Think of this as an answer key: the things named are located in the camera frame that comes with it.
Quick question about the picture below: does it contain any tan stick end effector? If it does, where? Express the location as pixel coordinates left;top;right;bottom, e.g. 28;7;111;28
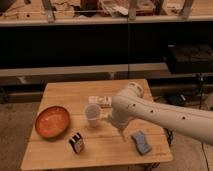
118;128;126;142

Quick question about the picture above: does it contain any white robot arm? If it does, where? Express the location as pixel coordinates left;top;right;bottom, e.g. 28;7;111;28
108;82;213;146

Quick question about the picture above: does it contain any blue sponge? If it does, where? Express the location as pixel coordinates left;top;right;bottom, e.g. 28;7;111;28
131;131;152;155

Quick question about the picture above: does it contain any white tube box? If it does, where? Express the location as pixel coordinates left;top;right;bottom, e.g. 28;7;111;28
88;96;112;108

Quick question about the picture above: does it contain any clear plastic cup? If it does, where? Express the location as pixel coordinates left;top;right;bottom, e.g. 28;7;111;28
85;104;101;127

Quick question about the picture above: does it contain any wooden folding table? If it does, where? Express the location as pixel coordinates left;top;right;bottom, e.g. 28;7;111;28
21;80;172;171

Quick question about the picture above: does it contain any orange bowl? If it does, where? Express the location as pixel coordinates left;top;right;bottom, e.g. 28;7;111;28
35;106;70;138

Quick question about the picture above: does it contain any black box on right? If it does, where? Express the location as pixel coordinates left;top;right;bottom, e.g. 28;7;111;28
164;45;213;74

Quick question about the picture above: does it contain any black cable on floor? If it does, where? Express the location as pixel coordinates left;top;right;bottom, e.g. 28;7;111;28
199;141;212;171

